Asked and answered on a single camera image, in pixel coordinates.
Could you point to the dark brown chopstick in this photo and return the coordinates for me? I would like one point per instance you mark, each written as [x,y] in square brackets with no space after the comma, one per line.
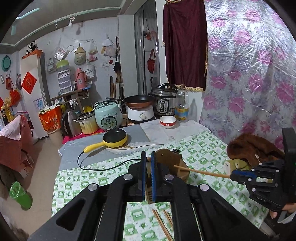
[161,223]
[168,217]

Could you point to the copper black frying pan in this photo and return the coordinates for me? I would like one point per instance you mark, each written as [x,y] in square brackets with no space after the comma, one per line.
[138,100]

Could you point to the red diamond paper decoration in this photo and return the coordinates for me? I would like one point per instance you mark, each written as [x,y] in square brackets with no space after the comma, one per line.
[29,82]

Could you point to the wooden shelf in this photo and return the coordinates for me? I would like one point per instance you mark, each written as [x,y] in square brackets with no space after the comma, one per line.
[69,95]

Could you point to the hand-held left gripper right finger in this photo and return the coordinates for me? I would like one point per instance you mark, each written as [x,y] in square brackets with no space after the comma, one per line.
[154,178]

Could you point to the pink thermos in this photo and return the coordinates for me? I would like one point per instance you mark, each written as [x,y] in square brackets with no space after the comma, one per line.
[80,78]

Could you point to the red hanging bag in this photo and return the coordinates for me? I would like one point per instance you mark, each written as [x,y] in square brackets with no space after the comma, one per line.
[152,63]

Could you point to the green checked tablecloth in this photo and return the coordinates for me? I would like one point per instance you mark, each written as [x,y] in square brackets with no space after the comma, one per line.
[208,148]

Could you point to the teal round plate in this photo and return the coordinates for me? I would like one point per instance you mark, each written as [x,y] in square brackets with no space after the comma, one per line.
[6,63]

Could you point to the red gift box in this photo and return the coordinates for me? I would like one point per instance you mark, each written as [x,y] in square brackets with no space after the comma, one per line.
[49,120]

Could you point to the floral plastic sheet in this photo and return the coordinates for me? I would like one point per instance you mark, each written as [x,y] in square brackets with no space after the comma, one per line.
[242,69]

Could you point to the pink cloth cover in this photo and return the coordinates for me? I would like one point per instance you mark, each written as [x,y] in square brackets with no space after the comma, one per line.
[13,143]

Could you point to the cooking oil bottle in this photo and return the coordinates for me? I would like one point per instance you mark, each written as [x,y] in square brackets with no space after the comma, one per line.
[9,111]

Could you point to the white marbled table cover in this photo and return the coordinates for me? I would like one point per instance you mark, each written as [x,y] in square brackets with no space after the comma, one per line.
[157,132]

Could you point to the steel electric pressure cooker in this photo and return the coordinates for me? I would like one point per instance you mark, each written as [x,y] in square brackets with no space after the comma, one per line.
[163,102]

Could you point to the person's right hand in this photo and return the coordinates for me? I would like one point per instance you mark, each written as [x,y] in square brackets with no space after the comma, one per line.
[290,207]

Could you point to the white refrigerator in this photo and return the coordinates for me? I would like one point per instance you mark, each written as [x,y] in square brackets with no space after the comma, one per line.
[32,111]

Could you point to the drawer organiser with green top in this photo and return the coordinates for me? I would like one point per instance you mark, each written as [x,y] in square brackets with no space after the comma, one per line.
[63,81]

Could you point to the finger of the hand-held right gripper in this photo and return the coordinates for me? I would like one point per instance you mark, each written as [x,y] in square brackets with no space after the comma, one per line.
[240,179]
[241,173]

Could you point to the yellow hanging bag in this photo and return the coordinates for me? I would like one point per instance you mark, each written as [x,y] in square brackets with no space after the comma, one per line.
[79,56]

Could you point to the stainless steel kettle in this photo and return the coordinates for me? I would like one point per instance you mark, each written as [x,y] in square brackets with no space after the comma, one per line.
[70,125]

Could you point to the yellow pot with lid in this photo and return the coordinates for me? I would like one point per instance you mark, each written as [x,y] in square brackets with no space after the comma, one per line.
[89,126]

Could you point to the yellow electric frying pan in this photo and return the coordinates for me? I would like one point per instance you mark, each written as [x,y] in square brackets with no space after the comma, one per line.
[115,139]

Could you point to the brown wooden utensil holder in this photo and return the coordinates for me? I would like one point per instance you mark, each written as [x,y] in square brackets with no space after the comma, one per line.
[171,160]

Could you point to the mint green rice cooker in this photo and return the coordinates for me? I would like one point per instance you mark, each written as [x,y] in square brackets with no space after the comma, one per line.
[107,115]

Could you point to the light wooden chopstick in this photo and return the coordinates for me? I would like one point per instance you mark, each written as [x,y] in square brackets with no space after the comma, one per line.
[203,172]

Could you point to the white electric cooker base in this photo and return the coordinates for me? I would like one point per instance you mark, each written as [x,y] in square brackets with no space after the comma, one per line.
[140,114]

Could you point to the cardboard box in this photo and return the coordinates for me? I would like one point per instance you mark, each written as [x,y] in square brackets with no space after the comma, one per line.
[27,164]

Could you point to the clear plastic bottle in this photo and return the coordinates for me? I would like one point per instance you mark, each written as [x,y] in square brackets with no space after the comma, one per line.
[182,109]

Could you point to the white and red bowl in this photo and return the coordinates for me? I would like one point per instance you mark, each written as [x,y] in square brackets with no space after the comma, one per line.
[167,124]

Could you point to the green plastic container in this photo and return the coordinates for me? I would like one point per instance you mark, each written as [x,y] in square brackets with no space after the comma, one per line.
[20,195]

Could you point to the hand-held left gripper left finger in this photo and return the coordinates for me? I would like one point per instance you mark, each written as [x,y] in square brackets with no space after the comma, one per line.
[143,178]

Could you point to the beige trash bin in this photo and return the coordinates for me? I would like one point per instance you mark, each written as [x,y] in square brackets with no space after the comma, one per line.
[55,138]

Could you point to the white tote bag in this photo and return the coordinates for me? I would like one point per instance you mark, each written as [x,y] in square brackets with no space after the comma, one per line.
[89,71]

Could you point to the maroon curtain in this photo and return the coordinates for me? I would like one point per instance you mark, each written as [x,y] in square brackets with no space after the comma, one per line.
[185,46]

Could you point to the brown plush toy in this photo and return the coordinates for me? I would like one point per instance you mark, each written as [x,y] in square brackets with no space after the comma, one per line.
[249,146]

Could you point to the grey table cover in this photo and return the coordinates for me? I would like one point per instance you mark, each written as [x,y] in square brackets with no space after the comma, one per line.
[76,148]

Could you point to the pink cloth mat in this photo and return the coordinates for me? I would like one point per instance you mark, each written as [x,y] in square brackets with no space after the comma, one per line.
[74,138]

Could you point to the panda plush toys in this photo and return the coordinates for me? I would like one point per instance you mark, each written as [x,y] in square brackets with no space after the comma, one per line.
[31,48]

